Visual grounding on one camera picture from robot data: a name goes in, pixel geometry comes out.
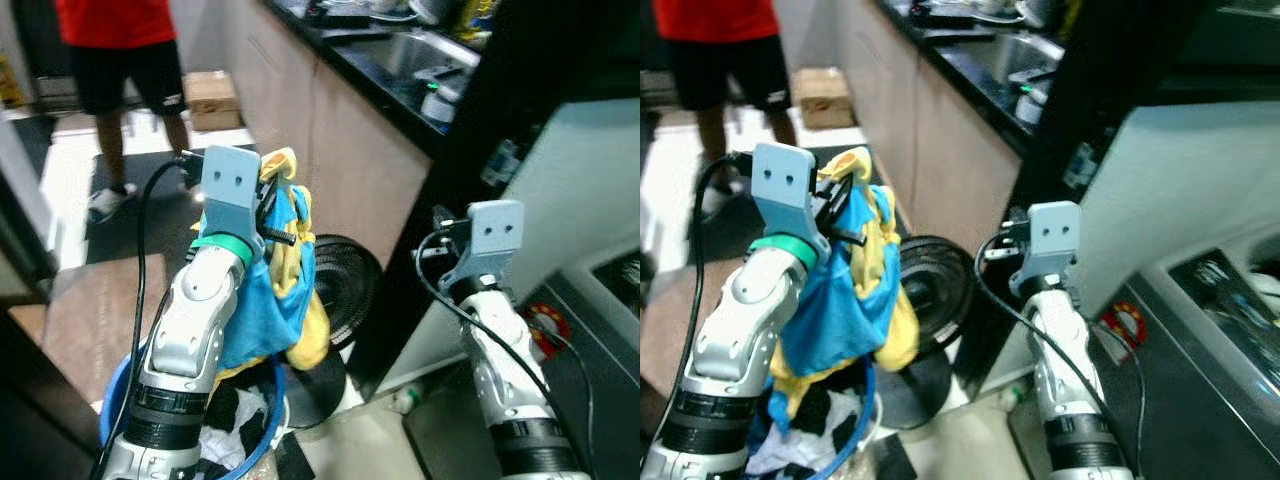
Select black framed pale door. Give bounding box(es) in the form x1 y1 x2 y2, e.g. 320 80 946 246
950 0 1280 403
348 0 641 403

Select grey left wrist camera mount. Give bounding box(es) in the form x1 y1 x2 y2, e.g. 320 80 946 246
749 141 833 265
194 144 267 257

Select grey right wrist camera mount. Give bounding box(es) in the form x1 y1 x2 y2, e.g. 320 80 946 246
1007 200 1084 300
439 199 527 293

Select red round sticker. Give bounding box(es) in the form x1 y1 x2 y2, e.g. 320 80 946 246
1099 302 1150 353
524 302 572 360

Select black floor fan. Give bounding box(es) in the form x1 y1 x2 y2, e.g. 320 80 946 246
868 234 977 432
284 234 384 432

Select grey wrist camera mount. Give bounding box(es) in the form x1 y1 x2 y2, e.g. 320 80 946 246
749 141 833 265
194 144 267 257
1007 200 1084 300
439 199 527 293

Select person red shirt black shorts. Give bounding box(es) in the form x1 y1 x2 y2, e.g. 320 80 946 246
651 0 802 217
54 0 197 224

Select wooden kitchen counter cabinet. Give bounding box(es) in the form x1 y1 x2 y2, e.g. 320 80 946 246
834 0 1067 259
224 0 483 273

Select blue and yellow garment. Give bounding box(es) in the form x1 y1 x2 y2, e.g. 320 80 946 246
764 146 922 423
194 147 332 389

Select brown wooden board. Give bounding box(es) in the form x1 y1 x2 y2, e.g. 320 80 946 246
38 252 168 403
640 258 753 398

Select steel kitchen sink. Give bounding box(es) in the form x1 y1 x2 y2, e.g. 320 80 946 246
368 28 483 93
984 28 1067 93

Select dark grey washing machine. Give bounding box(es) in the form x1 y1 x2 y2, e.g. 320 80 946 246
1000 228 1280 480
398 235 641 480

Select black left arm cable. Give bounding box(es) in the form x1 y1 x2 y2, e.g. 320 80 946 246
650 152 761 471
94 154 207 480

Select blue plastic bucket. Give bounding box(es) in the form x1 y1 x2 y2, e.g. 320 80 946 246
744 360 883 480
100 350 292 480

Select black and white garment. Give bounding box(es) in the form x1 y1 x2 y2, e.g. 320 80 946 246
194 362 282 477
746 378 872 477

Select brown cardboard box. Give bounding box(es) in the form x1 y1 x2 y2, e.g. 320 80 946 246
789 66 857 130
182 69 245 134

